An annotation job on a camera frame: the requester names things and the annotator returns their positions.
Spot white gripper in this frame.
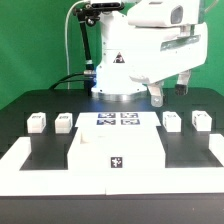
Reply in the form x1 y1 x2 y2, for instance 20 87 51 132
130 23 208 107

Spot white square table top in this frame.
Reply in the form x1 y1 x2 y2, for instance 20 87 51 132
67 127 165 172

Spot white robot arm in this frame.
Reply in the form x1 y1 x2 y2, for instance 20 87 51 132
90 0 208 107

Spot white sheet with markers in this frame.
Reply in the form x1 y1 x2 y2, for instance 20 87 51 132
75 112 160 127

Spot white U-shaped obstacle fence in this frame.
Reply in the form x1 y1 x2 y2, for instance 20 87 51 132
0 137 224 196

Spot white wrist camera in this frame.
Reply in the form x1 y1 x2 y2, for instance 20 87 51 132
126 0 185 28

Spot black cables at base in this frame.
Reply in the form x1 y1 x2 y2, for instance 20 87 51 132
49 72 96 90

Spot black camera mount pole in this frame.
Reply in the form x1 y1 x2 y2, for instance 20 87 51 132
72 0 124 76

